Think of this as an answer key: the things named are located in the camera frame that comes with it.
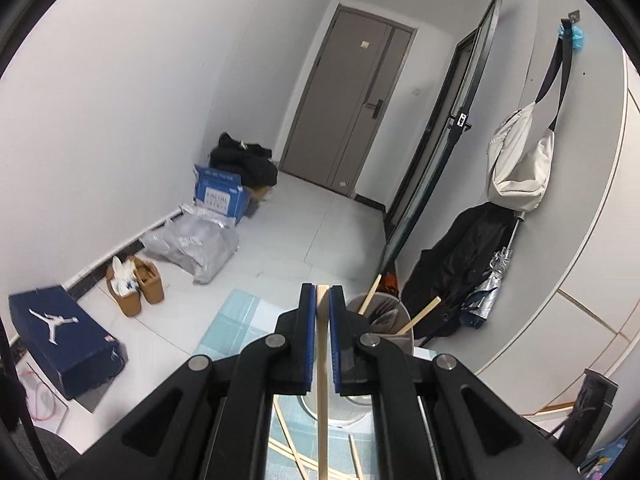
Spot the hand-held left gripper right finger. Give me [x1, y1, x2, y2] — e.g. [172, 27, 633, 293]
[328, 284, 598, 480]

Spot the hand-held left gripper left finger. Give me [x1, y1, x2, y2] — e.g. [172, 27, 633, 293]
[62, 283, 318, 480]

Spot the single wooden chopstick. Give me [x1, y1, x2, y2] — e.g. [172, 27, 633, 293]
[359, 274, 383, 317]
[395, 296, 443, 336]
[318, 285, 330, 480]

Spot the white utensil holder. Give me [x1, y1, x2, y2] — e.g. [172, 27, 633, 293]
[299, 294, 417, 428]

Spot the pile of wooden chopsticks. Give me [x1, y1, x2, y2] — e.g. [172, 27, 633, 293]
[270, 407, 363, 480]

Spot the white shoulder bag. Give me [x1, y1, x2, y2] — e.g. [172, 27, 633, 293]
[487, 19, 573, 212]

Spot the colourful printed box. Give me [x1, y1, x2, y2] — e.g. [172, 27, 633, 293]
[580, 437, 628, 480]

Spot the blue checkered tablecloth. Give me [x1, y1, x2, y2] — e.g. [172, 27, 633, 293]
[192, 287, 436, 480]

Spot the black jacket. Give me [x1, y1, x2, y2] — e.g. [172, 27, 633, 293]
[401, 202, 516, 338]

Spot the crumpled plastic bag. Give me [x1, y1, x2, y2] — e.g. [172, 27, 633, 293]
[140, 203, 241, 285]

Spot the silver folding umbrella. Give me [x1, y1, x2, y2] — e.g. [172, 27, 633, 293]
[462, 212, 526, 330]

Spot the blue cardboard box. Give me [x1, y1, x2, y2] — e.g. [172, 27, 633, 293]
[194, 164, 251, 226]

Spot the small white brown bag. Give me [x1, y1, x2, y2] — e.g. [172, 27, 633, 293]
[127, 256, 166, 306]

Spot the black clothing pile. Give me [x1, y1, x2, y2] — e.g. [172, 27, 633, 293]
[209, 132, 278, 188]

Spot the grey-brown door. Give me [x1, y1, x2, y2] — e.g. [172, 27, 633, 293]
[278, 4, 417, 196]

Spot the dark blue shoe box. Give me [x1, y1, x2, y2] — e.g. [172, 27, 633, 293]
[8, 285, 128, 401]

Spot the blue bath pouf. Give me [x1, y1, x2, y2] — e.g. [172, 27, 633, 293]
[559, 25, 586, 53]

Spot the black glass door frame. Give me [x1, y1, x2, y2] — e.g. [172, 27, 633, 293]
[382, 0, 505, 273]

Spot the white bag with red cord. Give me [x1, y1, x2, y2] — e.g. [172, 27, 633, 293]
[15, 360, 68, 421]

